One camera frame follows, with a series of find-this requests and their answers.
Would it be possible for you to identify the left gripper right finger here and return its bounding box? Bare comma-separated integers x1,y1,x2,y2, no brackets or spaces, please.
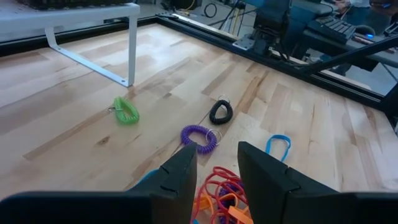
238,141,341,224

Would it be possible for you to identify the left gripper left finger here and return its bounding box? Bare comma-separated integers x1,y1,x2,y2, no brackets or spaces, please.
126,142,198,224

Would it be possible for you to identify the orange rubber band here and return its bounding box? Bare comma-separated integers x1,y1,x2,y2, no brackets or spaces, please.
217,192,239,203
228,205,254,224
192,192,215,215

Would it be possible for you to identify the purple coil keychain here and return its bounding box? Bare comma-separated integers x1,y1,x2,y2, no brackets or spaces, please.
217,183,243,224
180,124,223,156

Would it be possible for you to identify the blue rubber band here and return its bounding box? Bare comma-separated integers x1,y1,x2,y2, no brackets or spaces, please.
265,134,292,163

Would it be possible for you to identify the black coil keychain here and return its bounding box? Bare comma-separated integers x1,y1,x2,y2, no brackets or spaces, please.
208,95,234,126

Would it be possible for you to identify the green coil keychain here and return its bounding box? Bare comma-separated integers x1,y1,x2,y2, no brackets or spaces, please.
108,96,141,126

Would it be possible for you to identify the pile of rubber bands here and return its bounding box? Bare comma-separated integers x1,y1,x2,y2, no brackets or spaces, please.
190,166,249,224

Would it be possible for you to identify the black computer keyboard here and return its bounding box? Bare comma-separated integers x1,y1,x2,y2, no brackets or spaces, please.
307,15,357,44

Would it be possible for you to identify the black computer mouse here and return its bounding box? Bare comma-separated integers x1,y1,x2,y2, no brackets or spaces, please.
354,24,377,41

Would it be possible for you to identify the white perforated metal shelf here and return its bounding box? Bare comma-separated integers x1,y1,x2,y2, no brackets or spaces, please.
0,2,141,88

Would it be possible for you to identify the person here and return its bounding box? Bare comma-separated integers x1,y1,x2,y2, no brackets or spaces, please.
335,0,398,35

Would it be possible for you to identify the black aluminium table frame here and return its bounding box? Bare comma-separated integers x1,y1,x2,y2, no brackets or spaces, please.
0,12,398,131

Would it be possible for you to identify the black coiled cable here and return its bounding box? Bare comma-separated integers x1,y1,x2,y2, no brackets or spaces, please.
203,2,218,19

